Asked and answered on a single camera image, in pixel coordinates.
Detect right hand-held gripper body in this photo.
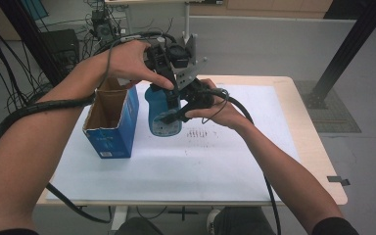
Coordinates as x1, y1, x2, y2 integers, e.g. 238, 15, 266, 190
175, 57, 229, 123

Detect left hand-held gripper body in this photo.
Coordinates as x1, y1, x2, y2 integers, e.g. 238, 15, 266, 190
144, 32, 199, 91

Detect blue bottle with white cap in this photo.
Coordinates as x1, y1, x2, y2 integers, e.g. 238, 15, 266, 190
144, 82, 184, 137

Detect blue cardboard box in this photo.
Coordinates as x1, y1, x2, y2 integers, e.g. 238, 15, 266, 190
82, 77, 140, 160

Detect person's right hand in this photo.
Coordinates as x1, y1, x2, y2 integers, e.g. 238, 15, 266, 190
184, 77, 253, 132

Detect person's left hand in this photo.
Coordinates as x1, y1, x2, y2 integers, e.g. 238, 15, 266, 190
106, 39, 175, 91

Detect white paper mat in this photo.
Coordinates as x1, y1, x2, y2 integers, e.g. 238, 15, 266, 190
45, 82, 302, 202

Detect computer tower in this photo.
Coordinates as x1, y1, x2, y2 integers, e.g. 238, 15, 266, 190
90, 9, 116, 43

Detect black box on floor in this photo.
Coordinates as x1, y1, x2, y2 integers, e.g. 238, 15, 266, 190
40, 28, 80, 68

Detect wooden cabinet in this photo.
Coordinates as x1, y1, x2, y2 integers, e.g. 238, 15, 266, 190
189, 0, 335, 20

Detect person's legs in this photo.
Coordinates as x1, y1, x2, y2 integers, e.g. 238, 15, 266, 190
115, 206, 277, 235

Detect grey tape piece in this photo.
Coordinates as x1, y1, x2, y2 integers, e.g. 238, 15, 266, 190
326, 175, 352, 187

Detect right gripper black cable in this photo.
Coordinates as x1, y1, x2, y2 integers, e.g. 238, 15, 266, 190
209, 88, 282, 235

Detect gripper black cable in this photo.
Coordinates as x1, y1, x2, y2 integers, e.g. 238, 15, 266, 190
209, 88, 282, 235
0, 30, 177, 225

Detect white desk frame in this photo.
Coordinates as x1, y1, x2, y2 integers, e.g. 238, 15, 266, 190
104, 0, 198, 45

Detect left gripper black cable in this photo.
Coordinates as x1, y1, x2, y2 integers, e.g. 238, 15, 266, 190
0, 30, 177, 225

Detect black metal stand post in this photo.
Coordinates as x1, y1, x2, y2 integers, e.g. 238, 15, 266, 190
0, 0, 74, 89

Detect bundle of black floor cables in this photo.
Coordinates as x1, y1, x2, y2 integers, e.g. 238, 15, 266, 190
0, 0, 94, 165

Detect black slanted metal post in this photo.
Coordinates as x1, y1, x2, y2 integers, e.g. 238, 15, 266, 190
307, 0, 376, 110

